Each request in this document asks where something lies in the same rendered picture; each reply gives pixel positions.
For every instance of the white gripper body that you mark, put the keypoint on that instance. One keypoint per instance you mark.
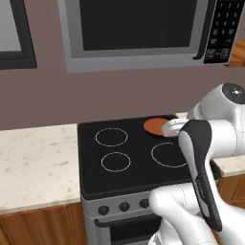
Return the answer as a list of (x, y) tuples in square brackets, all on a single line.
[(172, 127)]

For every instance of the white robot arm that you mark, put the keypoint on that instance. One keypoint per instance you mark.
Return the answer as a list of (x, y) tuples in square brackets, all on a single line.
[(223, 134)]

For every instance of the orange saucepan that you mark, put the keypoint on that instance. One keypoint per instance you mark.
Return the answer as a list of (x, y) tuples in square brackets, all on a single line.
[(154, 126)]

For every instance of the silver stove with black hob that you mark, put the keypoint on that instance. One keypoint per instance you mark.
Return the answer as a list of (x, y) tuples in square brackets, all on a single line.
[(137, 172)]

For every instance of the black stove knob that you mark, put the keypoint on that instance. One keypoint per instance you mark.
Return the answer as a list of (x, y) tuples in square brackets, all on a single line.
[(103, 210), (124, 206), (144, 203)]

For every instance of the wooden base cupboard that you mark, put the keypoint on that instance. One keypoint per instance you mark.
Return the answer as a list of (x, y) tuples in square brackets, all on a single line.
[(234, 188)]

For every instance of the silver microwave oven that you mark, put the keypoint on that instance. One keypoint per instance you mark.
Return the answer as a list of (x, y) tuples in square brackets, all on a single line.
[(137, 28)]

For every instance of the oven door with dark window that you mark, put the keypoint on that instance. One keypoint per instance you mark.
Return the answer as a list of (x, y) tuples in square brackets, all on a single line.
[(127, 234)]

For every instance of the wooden base cupboard door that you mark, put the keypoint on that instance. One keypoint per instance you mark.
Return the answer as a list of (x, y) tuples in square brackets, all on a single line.
[(35, 228)]

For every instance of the dark framed window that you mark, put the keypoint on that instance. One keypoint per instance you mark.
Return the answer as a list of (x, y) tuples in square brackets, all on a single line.
[(12, 32)]

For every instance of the wooden wall cupboard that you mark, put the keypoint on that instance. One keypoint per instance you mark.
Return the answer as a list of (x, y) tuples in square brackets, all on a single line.
[(238, 54)]

